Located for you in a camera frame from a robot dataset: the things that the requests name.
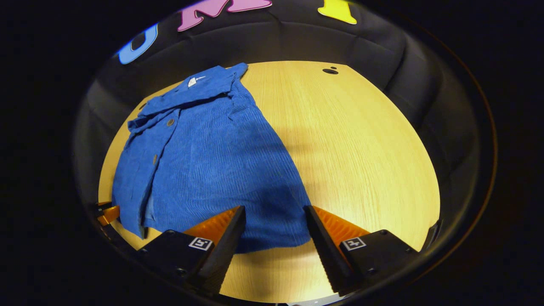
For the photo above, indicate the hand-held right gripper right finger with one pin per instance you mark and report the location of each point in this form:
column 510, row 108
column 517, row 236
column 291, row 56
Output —
column 327, row 259

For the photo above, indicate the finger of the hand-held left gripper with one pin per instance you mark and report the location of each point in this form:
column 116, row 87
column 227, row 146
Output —
column 108, row 214

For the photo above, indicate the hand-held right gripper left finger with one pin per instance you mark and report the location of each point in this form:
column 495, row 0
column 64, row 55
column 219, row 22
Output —
column 225, row 250

